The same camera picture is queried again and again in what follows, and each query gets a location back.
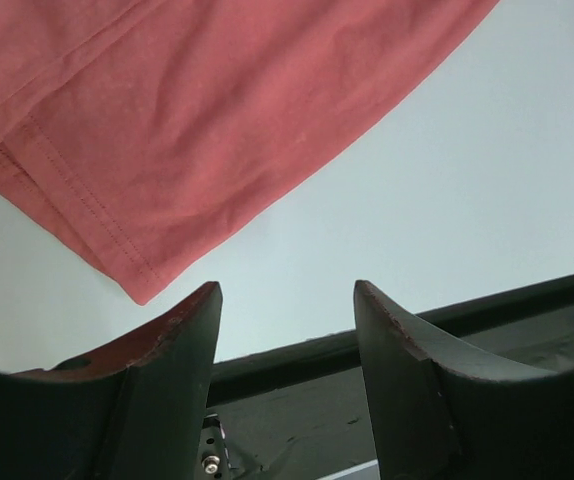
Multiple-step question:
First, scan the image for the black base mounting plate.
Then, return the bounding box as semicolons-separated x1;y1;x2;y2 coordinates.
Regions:
194;275;574;479

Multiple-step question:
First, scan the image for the red t shirt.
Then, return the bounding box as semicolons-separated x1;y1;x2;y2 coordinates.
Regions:
0;0;493;305

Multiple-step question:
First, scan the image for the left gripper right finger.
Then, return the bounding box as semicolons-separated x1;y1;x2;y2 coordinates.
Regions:
354;281;574;479

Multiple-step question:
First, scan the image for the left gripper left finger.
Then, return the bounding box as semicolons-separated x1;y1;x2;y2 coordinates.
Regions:
0;282;222;479

